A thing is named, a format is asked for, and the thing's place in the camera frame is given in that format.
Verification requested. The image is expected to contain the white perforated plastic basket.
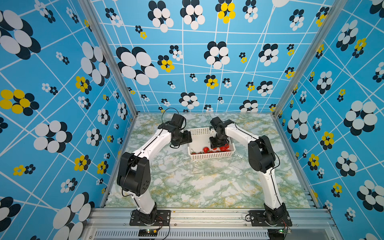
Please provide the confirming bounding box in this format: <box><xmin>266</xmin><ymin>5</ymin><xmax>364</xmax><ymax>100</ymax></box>
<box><xmin>188</xmin><ymin>127</ymin><xmax>236</xmax><ymax>163</ymax></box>

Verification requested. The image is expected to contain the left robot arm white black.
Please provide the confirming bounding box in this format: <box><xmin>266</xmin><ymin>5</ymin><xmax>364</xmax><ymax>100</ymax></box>
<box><xmin>117</xmin><ymin>121</ymin><xmax>192</xmax><ymax>225</ymax></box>

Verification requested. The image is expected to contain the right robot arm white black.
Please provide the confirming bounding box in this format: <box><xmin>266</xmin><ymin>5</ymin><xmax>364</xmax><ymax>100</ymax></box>
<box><xmin>210</xmin><ymin>117</ymin><xmax>288</xmax><ymax>226</ymax></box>

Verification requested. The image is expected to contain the red strawberry bottom right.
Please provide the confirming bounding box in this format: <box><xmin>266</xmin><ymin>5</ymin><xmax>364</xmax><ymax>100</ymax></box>
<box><xmin>220</xmin><ymin>146</ymin><xmax>231</xmax><ymax>152</ymax></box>

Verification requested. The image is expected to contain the red strawberry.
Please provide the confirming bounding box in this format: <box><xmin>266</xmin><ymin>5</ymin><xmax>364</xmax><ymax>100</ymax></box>
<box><xmin>203</xmin><ymin>147</ymin><xmax>210</xmax><ymax>154</ymax></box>
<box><xmin>220</xmin><ymin>146</ymin><xmax>231</xmax><ymax>152</ymax></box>

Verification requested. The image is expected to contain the red strawberry far left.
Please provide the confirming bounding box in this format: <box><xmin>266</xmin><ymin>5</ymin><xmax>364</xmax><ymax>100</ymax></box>
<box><xmin>203</xmin><ymin>147</ymin><xmax>210</xmax><ymax>154</ymax></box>

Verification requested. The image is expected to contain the green circuit board left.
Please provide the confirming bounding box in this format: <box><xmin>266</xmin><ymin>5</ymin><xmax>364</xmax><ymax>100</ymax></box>
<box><xmin>138</xmin><ymin>229</ymin><xmax>158</xmax><ymax>238</ymax></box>

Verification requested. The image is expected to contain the circuit board right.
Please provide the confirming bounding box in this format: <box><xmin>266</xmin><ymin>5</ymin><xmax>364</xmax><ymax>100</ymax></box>
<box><xmin>268</xmin><ymin>229</ymin><xmax>292</xmax><ymax>240</ymax></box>

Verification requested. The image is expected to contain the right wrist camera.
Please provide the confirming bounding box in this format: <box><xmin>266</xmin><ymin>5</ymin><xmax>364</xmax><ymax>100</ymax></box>
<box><xmin>210</xmin><ymin>117</ymin><xmax>223</xmax><ymax>130</ymax></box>

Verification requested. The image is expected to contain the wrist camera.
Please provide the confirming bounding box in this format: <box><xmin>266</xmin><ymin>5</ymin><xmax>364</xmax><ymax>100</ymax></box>
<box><xmin>170</xmin><ymin>114</ymin><xmax>187</xmax><ymax>130</ymax></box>
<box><xmin>210</xmin><ymin>117</ymin><xmax>223</xmax><ymax>130</ymax></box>

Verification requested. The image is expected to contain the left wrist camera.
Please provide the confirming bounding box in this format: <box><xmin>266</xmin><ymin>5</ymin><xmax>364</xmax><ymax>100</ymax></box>
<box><xmin>170</xmin><ymin>114</ymin><xmax>187</xmax><ymax>130</ymax></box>

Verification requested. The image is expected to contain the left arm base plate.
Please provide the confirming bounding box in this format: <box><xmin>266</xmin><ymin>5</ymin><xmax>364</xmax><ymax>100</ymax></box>
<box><xmin>130</xmin><ymin>210</ymin><xmax>171</xmax><ymax>227</ymax></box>

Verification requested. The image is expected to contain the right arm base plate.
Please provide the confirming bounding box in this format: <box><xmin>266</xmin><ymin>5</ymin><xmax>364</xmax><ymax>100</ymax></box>
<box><xmin>246</xmin><ymin>210</ymin><xmax>293</xmax><ymax>228</ymax></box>

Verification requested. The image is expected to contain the aluminium front frame rail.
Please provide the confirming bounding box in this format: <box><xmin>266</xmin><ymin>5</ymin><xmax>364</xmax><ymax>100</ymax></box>
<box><xmin>81</xmin><ymin>208</ymin><xmax>342</xmax><ymax>240</ymax></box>

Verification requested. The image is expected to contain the left aluminium corner post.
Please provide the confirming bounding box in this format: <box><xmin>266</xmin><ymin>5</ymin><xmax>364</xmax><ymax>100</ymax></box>
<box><xmin>79</xmin><ymin>0</ymin><xmax>138</xmax><ymax>119</ymax></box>

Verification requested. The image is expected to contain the aluminium corner post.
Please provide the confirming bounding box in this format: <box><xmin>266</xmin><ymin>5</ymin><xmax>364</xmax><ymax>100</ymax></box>
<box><xmin>273</xmin><ymin>0</ymin><xmax>348</xmax><ymax>119</ymax></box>
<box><xmin>79</xmin><ymin>0</ymin><xmax>138</xmax><ymax>119</ymax></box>

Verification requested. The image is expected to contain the right aluminium corner post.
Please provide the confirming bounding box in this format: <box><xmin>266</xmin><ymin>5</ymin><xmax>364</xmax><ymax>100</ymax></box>
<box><xmin>273</xmin><ymin>0</ymin><xmax>348</xmax><ymax>119</ymax></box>

